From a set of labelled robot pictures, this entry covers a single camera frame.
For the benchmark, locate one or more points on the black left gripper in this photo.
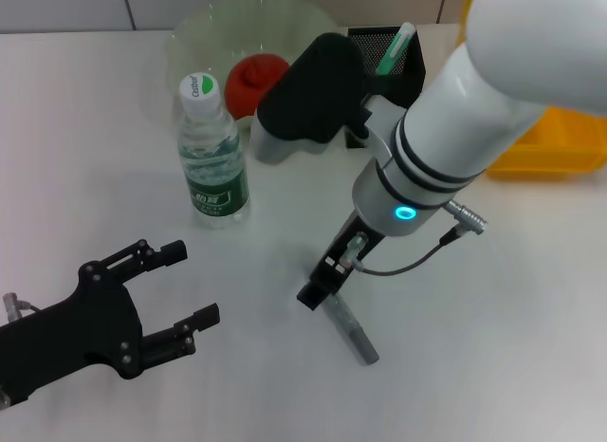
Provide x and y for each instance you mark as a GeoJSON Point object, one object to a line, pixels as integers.
{"type": "Point", "coordinates": [71, 337]}

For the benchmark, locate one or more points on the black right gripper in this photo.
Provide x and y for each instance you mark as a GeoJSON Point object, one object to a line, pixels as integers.
{"type": "Point", "coordinates": [339, 257]}

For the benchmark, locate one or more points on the grey glitter pen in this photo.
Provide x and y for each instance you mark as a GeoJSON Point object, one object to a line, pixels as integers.
{"type": "Point", "coordinates": [360, 342]}

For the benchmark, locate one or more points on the clear green-label water bottle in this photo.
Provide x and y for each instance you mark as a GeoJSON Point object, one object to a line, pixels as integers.
{"type": "Point", "coordinates": [213, 176]}

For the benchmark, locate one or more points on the orange fruit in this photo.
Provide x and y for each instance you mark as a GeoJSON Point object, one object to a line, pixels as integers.
{"type": "Point", "coordinates": [246, 81]}

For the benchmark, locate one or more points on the mint green pen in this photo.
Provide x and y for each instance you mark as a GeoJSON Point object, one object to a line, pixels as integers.
{"type": "Point", "coordinates": [396, 48]}

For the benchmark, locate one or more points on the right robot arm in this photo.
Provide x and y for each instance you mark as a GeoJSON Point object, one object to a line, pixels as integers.
{"type": "Point", "coordinates": [465, 105]}

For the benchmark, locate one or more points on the black mesh pen holder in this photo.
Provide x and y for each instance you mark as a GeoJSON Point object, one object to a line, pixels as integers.
{"type": "Point", "coordinates": [412, 77]}

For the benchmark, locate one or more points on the green glass fruit bowl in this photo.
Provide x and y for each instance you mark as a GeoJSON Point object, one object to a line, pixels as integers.
{"type": "Point", "coordinates": [213, 34]}

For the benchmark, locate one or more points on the yellow plastic bin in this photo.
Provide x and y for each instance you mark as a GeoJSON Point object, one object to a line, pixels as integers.
{"type": "Point", "coordinates": [559, 148]}

